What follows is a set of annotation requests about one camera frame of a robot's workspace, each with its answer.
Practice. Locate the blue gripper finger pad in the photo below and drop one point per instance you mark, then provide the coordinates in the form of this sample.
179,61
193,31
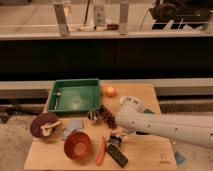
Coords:
179,158

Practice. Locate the black handled brush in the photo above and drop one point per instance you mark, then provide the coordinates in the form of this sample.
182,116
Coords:
116,139

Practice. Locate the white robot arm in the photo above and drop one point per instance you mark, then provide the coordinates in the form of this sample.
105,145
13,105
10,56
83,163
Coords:
192,129

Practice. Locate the teal sponge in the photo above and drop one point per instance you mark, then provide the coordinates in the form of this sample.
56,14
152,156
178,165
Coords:
148,111

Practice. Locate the black remote control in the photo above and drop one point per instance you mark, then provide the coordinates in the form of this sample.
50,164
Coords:
115,153

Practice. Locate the orange carrot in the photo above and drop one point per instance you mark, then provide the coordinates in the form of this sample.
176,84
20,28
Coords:
101,154

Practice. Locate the dark grape bunch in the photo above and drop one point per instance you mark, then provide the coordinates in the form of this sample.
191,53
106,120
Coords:
108,117

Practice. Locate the orange fruit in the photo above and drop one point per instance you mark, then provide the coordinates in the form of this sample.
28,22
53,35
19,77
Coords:
110,92

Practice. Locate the striped small ball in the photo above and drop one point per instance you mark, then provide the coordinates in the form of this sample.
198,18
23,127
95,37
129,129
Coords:
92,115

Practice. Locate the orange red bowl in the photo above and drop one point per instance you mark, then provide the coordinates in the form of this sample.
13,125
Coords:
77,146

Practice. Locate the light blue cloth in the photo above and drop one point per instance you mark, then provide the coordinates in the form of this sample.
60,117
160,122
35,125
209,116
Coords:
72,126

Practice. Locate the green plastic tray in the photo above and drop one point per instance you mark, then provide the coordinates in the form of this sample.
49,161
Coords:
77,96

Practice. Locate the beige mushroom toy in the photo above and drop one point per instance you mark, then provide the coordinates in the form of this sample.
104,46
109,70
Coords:
48,128

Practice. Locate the metal spoon in tray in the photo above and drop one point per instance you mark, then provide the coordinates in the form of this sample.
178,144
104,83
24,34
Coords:
58,94

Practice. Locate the maroon bowl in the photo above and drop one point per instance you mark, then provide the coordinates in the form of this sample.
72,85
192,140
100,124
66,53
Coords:
40,120

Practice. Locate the dark machine on shelf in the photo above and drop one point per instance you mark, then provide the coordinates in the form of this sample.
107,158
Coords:
191,11

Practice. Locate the grey post right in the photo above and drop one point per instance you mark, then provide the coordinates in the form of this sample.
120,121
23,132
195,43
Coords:
123,18

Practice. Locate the grey post left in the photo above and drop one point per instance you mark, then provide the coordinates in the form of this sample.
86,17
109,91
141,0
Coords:
61,19

